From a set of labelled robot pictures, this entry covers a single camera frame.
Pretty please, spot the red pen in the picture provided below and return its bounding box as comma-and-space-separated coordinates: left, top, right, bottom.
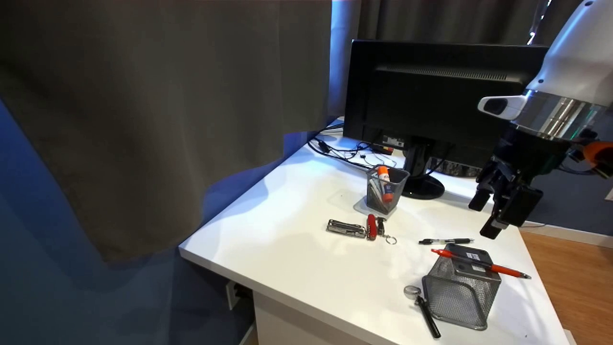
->
428, 248, 532, 282

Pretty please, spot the upturned grey mesh stationery holder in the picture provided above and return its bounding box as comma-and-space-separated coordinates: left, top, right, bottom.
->
419, 242, 503, 334

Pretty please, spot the black computer monitor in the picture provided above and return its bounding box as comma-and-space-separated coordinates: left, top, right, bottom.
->
340, 39, 551, 202

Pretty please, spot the grey folded multi-tool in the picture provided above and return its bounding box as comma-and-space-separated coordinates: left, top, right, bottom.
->
325, 217, 369, 238

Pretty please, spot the grey-brown curtain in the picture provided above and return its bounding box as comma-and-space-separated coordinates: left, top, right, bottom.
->
352, 0, 589, 49
0, 0, 334, 265

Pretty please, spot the black pen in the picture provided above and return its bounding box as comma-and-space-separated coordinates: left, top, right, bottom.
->
417, 236, 476, 248

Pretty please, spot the orange white glue stick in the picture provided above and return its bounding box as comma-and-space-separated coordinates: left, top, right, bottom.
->
375, 164, 396, 206

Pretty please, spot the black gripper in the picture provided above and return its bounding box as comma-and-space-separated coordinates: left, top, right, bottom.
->
467, 160, 545, 242

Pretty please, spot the white desk cabinet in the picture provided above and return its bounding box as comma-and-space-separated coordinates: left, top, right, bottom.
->
250, 290, 378, 345

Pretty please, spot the red pocket knife with keyring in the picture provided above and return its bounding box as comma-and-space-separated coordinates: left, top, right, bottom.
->
363, 213, 400, 248

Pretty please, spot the black monitor cable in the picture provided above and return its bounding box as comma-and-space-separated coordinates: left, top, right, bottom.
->
304, 131, 386, 175

